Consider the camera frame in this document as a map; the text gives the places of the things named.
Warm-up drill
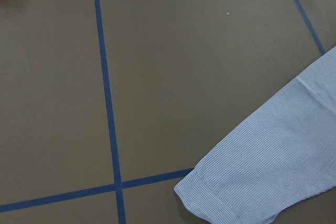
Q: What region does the light blue striped shirt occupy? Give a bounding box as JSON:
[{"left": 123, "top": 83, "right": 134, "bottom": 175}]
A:
[{"left": 174, "top": 49, "right": 335, "bottom": 223}]

